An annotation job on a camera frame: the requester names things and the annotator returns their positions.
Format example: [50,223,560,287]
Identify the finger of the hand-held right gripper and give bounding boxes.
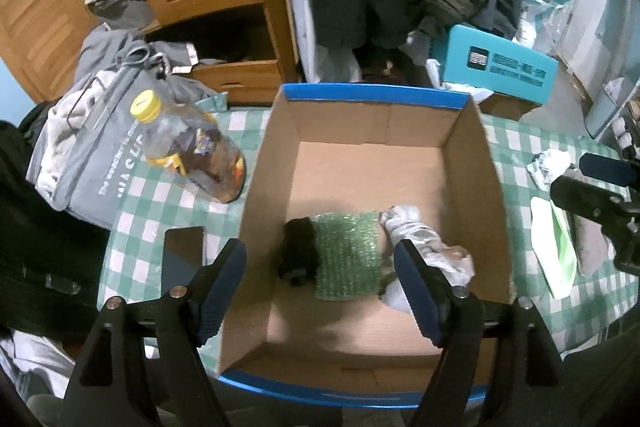
[579,153,640,188]
[550,174,640,275]

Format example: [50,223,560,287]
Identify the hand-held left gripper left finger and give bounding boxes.
[65,238,248,427]

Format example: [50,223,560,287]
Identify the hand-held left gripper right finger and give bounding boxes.
[393,238,568,427]

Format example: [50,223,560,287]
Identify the clear plastic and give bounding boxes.
[382,279,418,315]

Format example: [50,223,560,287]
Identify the grey plush pouch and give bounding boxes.
[570,212,610,278]

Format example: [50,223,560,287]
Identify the white sock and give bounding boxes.
[529,148,573,188]

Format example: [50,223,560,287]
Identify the clear plastic wrap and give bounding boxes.
[378,204,476,288]

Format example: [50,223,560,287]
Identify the light green sock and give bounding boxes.
[530,196,578,299]

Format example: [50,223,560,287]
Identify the green bubble wrap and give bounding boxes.
[311,209,383,303]

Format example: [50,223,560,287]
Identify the black sock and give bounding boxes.
[279,216,321,289]

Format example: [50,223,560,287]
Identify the blue cardboard box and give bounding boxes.
[218,83,517,409]

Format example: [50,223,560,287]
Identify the dark smartphone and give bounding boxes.
[164,227,207,295]

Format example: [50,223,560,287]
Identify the light blue storage bin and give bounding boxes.
[585,79,626,140]

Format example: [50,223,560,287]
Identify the green checked tablecloth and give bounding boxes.
[97,99,636,358]

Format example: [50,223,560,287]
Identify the large brown cardboard box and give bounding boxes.
[477,89,543,122]

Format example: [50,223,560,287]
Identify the plastic bottle yellow cap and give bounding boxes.
[130,89,247,204]

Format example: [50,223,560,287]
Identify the teal box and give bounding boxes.
[431,24,560,105]

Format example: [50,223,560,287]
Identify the clear plastic bag blue trim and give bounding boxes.
[510,0,596,72]

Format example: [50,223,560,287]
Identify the grey tote bag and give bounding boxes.
[35,67,151,230]

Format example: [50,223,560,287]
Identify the black backpack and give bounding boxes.
[0,122,108,343]

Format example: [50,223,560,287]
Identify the white cloth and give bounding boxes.
[0,332,76,408]

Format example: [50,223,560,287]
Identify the grey hoodie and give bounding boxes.
[80,29,201,80]

